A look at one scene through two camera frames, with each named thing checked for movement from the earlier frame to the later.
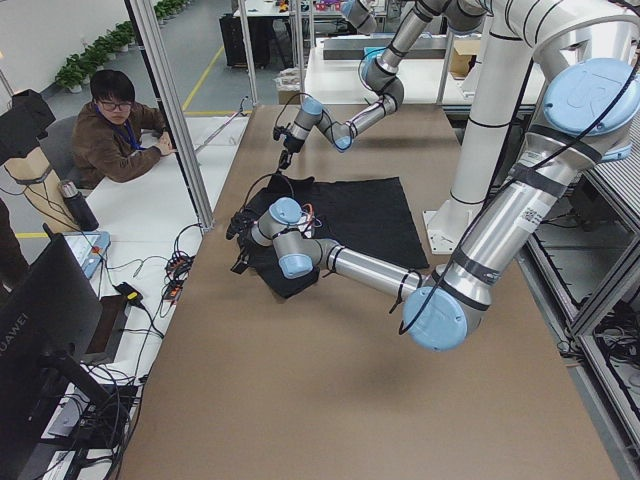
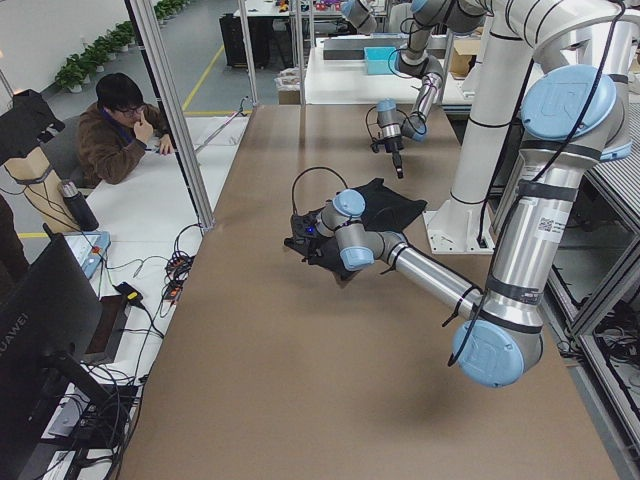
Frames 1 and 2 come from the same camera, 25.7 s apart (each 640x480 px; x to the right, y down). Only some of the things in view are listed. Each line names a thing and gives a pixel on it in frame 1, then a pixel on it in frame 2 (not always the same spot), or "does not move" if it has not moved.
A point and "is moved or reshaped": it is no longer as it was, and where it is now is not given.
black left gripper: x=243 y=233 to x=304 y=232
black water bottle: x=78 y=206 does not move
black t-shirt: x=294 y=217 is moved or reshaped
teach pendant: x=89 y=249 does not move
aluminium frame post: x=144 y=18 does not move
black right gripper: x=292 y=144 to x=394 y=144
